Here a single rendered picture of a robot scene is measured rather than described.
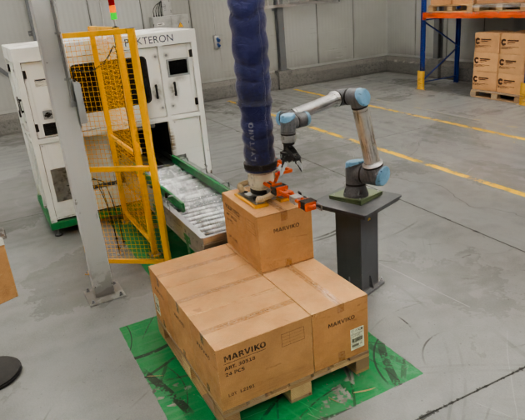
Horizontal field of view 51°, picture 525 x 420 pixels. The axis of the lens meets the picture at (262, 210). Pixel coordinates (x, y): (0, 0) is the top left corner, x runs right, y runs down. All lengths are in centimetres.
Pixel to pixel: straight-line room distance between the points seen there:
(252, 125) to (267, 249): 81
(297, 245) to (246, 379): 101
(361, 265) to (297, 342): 126
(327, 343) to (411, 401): 58
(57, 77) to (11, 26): 818
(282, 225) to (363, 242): 89
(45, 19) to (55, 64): 31
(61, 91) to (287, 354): 249
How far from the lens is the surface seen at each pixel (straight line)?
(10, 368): 427
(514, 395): 364
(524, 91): 1105
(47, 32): 432
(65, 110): 437
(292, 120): 330
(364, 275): 439
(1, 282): 375
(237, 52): 353
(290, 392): 340
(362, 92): 379
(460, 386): 363
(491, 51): 1166
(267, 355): 317
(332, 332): 335
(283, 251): 367
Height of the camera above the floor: 226
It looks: 21 degrees down
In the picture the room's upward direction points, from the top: 5 degrees counter-clockwise
